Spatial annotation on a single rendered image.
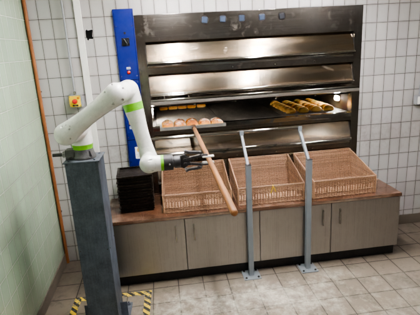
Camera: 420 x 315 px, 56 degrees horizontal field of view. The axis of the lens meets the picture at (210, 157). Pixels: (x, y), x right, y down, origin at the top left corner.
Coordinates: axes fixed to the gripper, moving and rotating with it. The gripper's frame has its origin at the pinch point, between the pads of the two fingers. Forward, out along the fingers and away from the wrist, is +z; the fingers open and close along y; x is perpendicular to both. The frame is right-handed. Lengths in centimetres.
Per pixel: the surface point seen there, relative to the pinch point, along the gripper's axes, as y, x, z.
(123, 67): -50, -114, -52
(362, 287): 118, -23, 116
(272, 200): 58, -67, 59
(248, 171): 29, -57, 37
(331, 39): -65, -117, 127
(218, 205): 59, -67, 15
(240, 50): -59, -116, 46
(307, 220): 74, -56, 85
